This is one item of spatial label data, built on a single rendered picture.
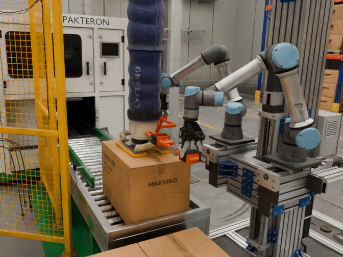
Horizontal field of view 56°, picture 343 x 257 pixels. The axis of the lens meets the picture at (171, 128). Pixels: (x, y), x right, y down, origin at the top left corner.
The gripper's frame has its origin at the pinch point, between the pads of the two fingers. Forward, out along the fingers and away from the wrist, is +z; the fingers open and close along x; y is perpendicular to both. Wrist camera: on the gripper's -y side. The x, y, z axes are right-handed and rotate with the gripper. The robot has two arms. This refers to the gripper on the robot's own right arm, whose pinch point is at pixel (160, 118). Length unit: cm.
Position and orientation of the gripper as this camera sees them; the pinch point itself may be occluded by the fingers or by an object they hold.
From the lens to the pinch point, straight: 256.2
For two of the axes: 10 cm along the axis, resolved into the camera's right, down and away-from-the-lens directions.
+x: 8.8, -0.8, 4.6
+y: 4.7, 2.2, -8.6
